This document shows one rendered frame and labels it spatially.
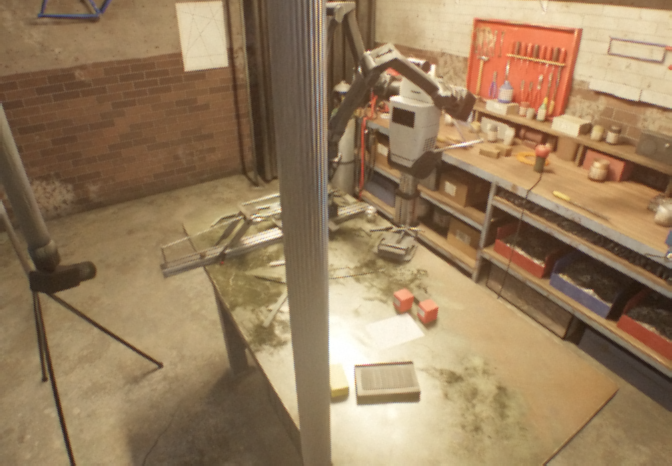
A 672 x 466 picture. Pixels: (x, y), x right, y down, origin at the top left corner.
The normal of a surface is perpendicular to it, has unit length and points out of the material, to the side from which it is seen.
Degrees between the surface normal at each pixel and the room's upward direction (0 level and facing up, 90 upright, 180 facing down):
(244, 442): 0
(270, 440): 0
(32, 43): 90
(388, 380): 0
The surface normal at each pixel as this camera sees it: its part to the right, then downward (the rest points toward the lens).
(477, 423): 0.00, -0.87
